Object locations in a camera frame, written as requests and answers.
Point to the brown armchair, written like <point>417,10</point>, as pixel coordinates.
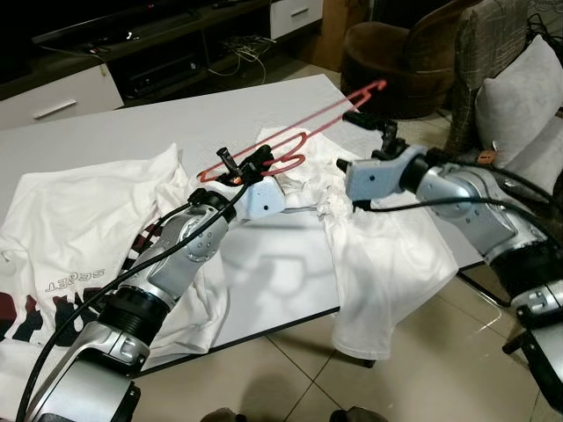
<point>396,61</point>

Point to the grey table black legs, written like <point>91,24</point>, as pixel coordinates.
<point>132,123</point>

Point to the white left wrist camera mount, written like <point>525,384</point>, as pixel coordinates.
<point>262,200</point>

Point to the white t-shirt black lettering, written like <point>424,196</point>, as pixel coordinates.
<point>79,211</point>

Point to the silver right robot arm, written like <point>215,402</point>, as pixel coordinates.
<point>475,202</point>

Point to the plain white t-shirt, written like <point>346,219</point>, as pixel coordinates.
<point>387,264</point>

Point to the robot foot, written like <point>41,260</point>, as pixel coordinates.
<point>354,415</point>
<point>224,415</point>

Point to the grey pillow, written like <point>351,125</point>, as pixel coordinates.
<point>545,163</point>
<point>519,105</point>

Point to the dark TV stand white drawers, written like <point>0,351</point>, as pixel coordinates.
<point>158,53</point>

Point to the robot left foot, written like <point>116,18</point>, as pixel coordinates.
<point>224,415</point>

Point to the brown cardboard box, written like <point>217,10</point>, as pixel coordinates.
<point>339,35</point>

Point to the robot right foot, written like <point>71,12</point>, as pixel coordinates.
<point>354,415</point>

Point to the red plastic clothes hanger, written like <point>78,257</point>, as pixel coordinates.
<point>295,162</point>

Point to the grey checked armchair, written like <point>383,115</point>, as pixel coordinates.
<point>493,35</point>

